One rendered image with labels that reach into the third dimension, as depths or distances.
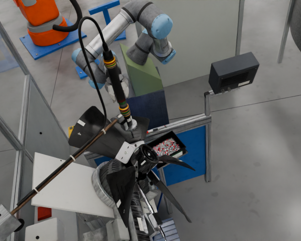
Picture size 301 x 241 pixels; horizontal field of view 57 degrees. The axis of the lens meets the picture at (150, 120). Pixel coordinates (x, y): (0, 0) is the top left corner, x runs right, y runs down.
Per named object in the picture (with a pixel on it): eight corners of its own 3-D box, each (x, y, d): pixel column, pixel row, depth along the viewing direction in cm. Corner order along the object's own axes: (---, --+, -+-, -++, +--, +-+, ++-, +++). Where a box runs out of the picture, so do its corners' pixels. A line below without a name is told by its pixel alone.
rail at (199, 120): (87, 161, 189) (83, 154, 183) (87, 157, 192) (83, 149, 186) (211, 123, 195) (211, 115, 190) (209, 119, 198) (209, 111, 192)
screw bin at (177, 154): (157, 169, 172) (155, 163, 167) (145, 151, 183) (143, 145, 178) (187, 153, 177) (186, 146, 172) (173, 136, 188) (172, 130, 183)
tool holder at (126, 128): (127, 136, 123) (122, 122, 116) (116, 130, 127) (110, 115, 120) (140, 124, 127) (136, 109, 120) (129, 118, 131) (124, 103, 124)
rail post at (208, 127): (206, 182, 251) (205, 125, 195) (205, 179, 254) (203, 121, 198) (210, 181, 251) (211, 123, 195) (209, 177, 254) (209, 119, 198)
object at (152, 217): (159, 226, 123) (153, 228, 120) (153, 214, 126) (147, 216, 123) (163, 223, 122) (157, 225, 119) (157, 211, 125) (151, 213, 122)
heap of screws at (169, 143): (159, 165, 173) (158, 162, 170) (148, 150, 182) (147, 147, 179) (184, 151, 177) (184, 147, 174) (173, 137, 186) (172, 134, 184)
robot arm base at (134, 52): (125, 48, 193) (133, 36, 188) (144, 59, 198) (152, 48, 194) (125, 57, 180) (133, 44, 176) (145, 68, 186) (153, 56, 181)
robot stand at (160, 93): (142, 151, 286) (119, 74, 215) (170, 145, 286) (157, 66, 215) (145, 176, 266) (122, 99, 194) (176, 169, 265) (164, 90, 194)
